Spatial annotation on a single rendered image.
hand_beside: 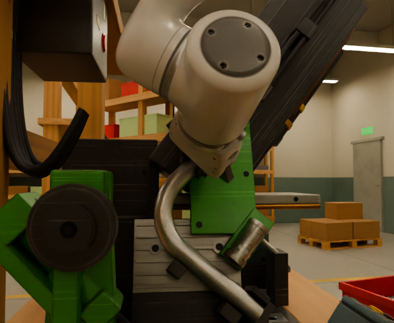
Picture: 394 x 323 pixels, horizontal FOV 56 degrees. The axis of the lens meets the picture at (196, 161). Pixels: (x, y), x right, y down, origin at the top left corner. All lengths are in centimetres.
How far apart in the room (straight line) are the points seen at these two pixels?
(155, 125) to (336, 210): 438
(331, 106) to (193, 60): 1111
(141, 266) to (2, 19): 42
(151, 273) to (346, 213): 693
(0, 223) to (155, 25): 23
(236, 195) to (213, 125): 29
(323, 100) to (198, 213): 1075
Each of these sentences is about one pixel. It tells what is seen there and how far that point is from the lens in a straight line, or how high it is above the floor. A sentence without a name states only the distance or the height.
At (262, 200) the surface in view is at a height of 112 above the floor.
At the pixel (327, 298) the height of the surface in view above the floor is 90.
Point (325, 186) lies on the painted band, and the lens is 1111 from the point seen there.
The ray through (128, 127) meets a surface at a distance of 427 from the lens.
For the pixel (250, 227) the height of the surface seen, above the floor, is 108.
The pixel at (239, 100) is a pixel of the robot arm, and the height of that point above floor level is 123.
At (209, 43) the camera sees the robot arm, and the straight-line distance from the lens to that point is 33.
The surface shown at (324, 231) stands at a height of 31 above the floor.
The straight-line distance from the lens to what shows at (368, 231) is 730.
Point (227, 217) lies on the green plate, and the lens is 65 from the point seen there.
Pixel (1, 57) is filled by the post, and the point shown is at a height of 132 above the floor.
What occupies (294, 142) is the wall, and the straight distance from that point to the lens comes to 1074.
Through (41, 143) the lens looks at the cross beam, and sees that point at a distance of 103.
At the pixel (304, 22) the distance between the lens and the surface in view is 77.
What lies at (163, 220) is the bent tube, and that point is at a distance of 58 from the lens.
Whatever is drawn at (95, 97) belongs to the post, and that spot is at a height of 147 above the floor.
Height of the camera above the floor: 116
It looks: 3 degrees up
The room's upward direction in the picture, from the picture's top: straight up
